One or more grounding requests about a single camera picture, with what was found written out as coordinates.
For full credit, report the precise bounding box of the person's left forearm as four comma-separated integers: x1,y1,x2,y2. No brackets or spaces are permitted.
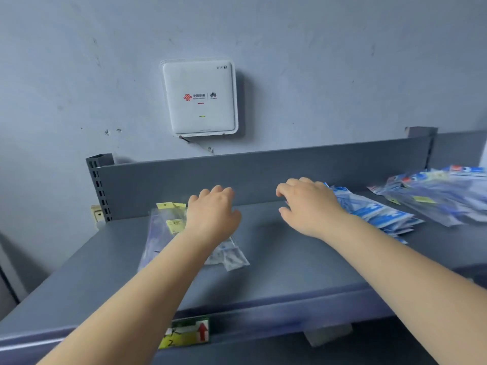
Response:
38,233,214,365

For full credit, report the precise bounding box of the person's left hand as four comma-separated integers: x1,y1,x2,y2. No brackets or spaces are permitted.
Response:
184,185,242,250

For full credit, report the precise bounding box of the thin router cable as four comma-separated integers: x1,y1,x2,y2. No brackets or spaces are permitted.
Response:
179,135,215,154

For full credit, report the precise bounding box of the pile of mixed packaged rulers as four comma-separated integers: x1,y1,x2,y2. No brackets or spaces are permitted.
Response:
367,165,487,228

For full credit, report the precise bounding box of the white wall router box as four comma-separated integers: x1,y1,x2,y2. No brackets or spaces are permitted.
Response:
162,59,239,138

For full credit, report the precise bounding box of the grey slotted shelf post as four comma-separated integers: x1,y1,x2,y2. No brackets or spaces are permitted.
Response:
85,153,115,223
404,126,439,170

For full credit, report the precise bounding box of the person's right hand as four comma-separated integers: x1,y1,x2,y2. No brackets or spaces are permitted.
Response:
275,177,351,241

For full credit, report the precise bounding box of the person's right forearm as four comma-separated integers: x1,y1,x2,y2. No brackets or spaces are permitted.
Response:
323,214,487,365

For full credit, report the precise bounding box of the pile of clear rulers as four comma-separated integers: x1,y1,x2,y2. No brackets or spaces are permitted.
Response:
137,201,251,272

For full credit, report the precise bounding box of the grey shelf back panel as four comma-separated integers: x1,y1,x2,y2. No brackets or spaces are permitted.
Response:
97,129,487,222

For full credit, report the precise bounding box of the pile of blue set-square packets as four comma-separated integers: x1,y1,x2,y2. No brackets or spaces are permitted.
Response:
323,182,425,246

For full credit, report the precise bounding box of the green yellow shelf price label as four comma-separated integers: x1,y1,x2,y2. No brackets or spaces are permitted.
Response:
158,317,211,351

